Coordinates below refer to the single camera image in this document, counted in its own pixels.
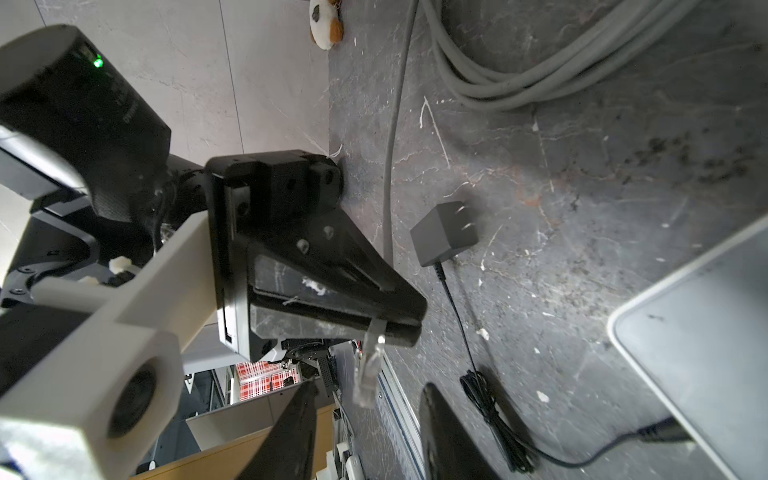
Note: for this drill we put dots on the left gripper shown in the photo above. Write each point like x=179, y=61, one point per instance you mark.
x=289, y=266

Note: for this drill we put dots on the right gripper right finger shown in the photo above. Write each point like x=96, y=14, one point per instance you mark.
x=448, y=450

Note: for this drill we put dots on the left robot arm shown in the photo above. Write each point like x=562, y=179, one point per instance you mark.
x=130, y=251

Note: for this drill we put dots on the black power adapter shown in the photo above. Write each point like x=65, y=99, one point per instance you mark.
x=442, y=234

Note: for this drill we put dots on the brown white plush toy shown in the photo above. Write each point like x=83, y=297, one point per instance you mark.
x=325, y=24

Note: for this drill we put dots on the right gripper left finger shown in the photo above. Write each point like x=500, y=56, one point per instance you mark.
x=288, y=451

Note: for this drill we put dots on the white switch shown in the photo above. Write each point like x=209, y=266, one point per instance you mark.
x=698, y=338

